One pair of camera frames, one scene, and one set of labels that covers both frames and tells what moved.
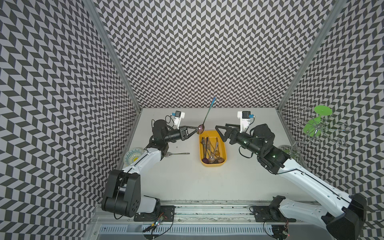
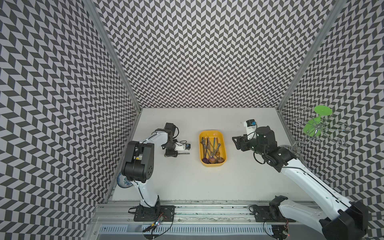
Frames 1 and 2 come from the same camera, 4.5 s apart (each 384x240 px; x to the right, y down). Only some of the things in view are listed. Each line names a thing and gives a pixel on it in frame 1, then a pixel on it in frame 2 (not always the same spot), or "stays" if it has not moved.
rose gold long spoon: [219, 160] stays
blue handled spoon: [201, 128] to [212, 160]
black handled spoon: [203, 144] stays
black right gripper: [234, 131] to [241, 140]
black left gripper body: [174, 134] to [170, 150]
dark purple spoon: [205, 160] stays
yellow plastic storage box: [213, 134] stays
